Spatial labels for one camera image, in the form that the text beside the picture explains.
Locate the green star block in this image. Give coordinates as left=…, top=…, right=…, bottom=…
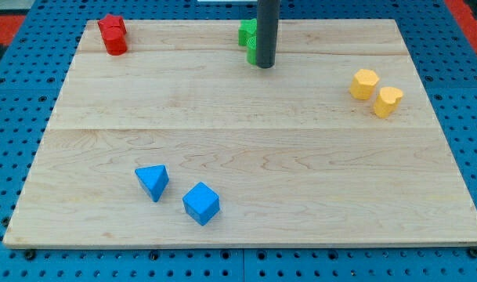
left=238, top=18, right=257, bottom=46

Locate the red star block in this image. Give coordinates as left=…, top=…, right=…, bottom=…
left=98, top=13, right=127, bottom=34

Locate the light wooden board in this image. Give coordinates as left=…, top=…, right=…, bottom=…
left=3, top=20, right=477, bottom=249

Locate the blue cube block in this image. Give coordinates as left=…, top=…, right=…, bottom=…
left=182, top=182, right=220, bottom=226

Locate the blue triangle block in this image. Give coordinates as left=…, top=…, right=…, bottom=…
left=135, top=164, right=169, bottom=202

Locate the green cylinder block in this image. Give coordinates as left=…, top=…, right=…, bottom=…
left=246, top=36, right=257, bottom=65

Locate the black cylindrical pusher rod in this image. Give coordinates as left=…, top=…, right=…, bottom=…
left=256, top=0, right=280, bottom=69

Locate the yellow hexagon block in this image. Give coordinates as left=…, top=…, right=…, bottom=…
left=349, top=69, right=380, bottom=100

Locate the yellow heart block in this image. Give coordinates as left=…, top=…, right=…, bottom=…
left=373, top=87, right=403, bottom=118

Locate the red cylinder block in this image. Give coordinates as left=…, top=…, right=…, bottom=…
left=101, top=27, right=128, bottom=56

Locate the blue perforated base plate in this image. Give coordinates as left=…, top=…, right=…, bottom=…
left=0, top=0, right=477, bottom=281

